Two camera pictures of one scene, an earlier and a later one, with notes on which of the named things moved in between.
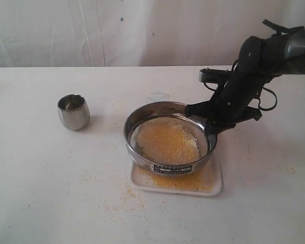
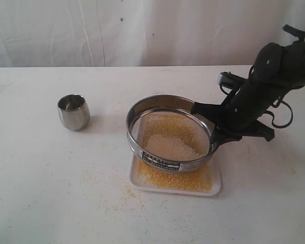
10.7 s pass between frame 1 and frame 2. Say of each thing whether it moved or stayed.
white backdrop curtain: stayed
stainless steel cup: stayed
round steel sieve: moved
